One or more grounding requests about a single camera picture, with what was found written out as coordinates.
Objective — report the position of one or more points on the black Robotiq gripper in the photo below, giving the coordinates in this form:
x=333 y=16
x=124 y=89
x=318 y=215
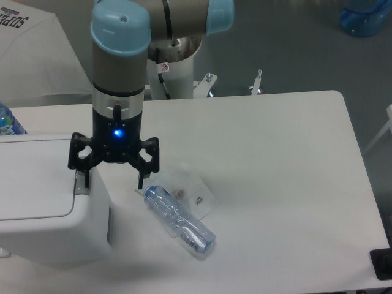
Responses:
x=115 y=142

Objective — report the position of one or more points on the white push-lid trash can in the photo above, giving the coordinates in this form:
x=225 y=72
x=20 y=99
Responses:
x=49 y=212

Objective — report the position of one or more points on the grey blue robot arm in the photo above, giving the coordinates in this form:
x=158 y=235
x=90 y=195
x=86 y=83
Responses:
x=122 y=32

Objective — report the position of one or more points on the clear plastic bag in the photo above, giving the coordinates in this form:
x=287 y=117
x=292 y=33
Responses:
x=184 y=183

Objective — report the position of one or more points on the clear empty plastic bottle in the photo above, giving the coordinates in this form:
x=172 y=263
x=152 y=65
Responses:
x=178 y=220

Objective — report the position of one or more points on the blue labelled drink bottle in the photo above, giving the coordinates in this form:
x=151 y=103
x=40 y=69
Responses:
x=9 y=124

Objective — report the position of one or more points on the white printed cloth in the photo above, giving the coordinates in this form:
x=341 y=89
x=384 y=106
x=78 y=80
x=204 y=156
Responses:
x=38 y=64

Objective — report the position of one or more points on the blue water jug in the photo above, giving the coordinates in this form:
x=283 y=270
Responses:
x=364 y=18

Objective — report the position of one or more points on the black device at table edge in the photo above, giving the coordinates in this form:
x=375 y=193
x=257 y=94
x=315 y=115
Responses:
x=381 y=260

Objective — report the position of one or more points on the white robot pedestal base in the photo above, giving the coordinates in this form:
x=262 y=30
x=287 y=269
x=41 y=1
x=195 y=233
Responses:
x=170 y=70

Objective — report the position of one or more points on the white frame at right edge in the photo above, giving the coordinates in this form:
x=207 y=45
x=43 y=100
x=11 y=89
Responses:
x=383 y=135

